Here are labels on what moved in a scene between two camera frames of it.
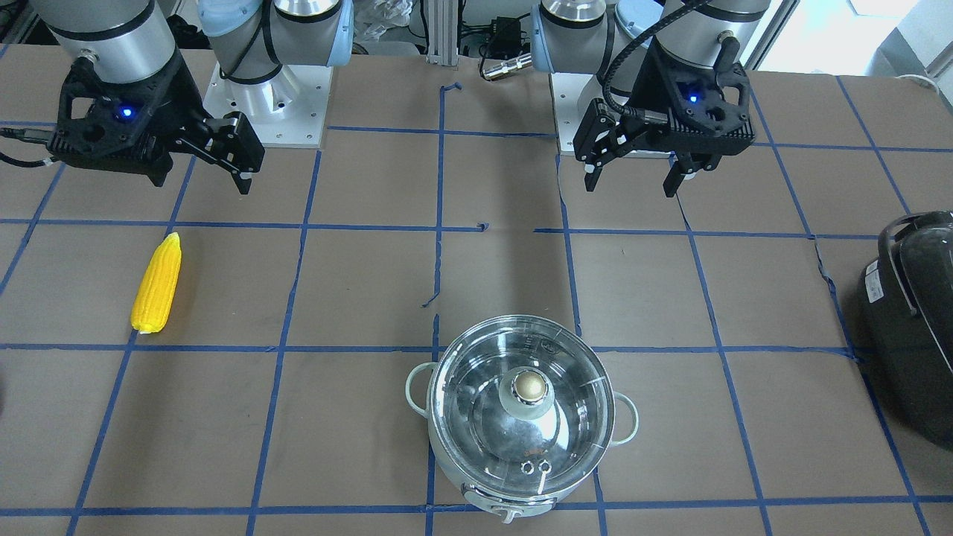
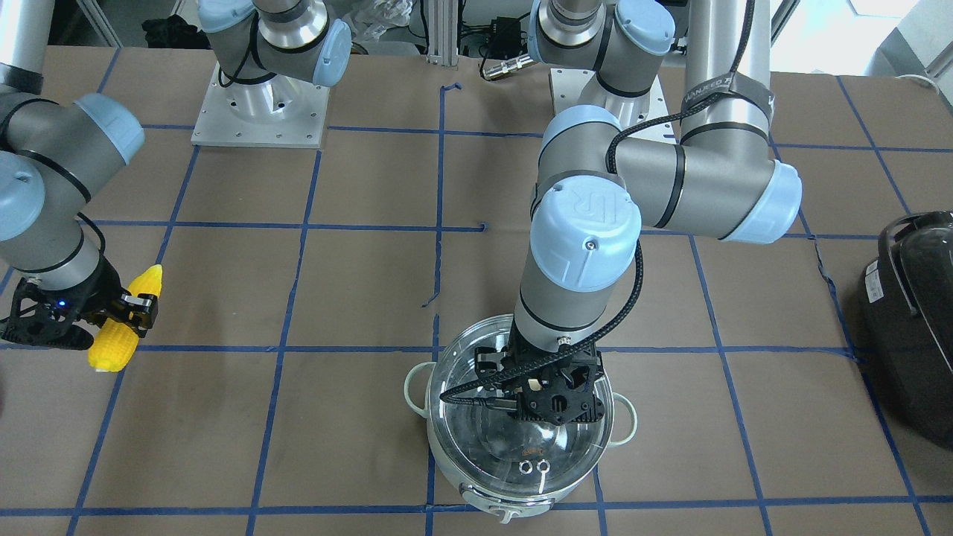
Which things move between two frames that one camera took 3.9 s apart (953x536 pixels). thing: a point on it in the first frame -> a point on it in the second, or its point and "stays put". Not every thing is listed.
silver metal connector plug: (507, 65) stays put
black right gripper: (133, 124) -> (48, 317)
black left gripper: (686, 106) -> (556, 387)
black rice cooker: (906, 294) stays put
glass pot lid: (521, 406) stays put
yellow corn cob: (158, 288) -> (115, 342)
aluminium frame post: (443, 33) stays put
